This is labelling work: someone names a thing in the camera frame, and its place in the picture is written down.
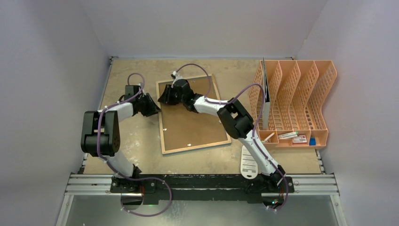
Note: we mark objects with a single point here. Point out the blue wooden picture frame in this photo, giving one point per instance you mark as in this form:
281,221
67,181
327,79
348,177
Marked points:
163,131

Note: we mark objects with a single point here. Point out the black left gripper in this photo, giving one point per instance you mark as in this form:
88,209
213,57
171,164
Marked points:
152,109

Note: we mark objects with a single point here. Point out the brown cardboard backing board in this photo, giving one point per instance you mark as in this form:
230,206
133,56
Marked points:
193,131

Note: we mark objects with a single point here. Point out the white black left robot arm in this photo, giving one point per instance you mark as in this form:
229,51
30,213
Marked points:
101,135

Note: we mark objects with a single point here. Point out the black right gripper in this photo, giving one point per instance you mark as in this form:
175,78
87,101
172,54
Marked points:
170,94

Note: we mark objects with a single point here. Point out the white labelled remote tag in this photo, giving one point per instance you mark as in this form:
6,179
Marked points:
248,166

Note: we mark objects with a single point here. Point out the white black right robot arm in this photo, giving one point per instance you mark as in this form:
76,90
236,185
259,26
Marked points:
236,120

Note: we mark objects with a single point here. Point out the small blue block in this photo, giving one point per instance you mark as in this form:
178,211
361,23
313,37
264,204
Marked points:
312,141

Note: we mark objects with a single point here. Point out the small red white box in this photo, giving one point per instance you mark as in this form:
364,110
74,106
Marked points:
299,139

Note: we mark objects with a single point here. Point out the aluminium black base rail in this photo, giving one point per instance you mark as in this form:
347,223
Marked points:
197,187

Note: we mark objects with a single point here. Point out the orange plastic file organizer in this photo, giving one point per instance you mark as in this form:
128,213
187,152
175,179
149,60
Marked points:
298,90

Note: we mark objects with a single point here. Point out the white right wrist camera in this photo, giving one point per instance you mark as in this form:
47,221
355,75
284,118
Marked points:
176,76

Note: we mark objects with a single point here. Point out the white marker pen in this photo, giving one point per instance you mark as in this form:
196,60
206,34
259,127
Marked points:
268,138
288,135

